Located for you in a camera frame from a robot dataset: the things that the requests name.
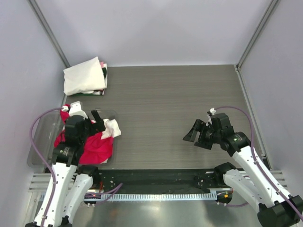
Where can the white and green raglan shirt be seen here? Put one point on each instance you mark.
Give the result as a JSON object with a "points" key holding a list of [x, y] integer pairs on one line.
{"points": [[86, 76]]}

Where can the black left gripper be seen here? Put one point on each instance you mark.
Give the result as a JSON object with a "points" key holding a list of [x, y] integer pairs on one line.
{"points": [[99, 126]]}

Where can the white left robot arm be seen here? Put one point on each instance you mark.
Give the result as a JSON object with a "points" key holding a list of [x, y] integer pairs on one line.
{"points": [[69, 180]]}

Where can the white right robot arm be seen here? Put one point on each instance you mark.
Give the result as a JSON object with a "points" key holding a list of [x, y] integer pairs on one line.
{"points": [[273, 203]]}

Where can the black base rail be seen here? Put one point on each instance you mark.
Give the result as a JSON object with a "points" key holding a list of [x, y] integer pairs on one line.
{"points": [[161, 181]]}

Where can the clear plastic bin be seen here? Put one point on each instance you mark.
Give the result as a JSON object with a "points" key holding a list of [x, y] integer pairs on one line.
{"points": [[47, 129]]}

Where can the perforated metal cable tray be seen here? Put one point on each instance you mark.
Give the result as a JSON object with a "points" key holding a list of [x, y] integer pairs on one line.
{"points": [[212, 196]]}

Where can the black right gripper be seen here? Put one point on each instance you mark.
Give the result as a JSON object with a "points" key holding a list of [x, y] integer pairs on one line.
{"points": [[198, 126]]}

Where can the red t shirt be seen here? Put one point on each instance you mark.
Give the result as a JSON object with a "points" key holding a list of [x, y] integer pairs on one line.
{"points": [[98, 148]]}

